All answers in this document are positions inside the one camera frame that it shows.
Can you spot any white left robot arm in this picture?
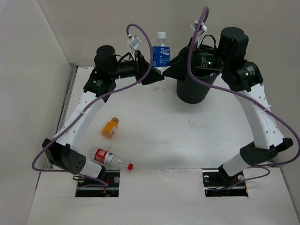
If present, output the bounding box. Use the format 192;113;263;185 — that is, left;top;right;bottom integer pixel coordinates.
42;45;164;187

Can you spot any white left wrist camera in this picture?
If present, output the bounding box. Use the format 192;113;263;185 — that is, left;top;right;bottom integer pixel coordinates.
127;35;142;51

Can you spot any orange juice bottle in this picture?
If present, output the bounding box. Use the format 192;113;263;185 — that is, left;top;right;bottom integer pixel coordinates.
101;117;119;139

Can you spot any red label clear bottle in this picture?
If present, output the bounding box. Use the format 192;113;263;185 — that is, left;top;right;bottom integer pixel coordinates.
92;149;134;171

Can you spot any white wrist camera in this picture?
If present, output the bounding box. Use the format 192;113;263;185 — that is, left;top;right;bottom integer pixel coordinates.
127;35;142;51
189;20;208;36

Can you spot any blue label clear bottle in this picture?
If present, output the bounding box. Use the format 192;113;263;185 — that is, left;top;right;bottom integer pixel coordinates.
151;31;170;92

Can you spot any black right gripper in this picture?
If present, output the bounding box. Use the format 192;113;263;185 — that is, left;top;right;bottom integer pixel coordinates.
162;37;230;82

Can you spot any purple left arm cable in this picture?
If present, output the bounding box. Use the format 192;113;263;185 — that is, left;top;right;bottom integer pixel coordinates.
31;23;153;188

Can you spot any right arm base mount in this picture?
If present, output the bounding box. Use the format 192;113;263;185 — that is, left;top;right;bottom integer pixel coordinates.
202;169;248;197

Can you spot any black ribbed plastic bin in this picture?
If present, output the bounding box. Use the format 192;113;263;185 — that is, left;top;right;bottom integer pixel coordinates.
176;45;217;104

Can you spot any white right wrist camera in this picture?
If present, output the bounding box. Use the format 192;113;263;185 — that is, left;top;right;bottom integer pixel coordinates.
189;20;208;36

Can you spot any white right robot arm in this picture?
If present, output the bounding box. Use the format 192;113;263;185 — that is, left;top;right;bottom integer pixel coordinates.
163;27;293;186

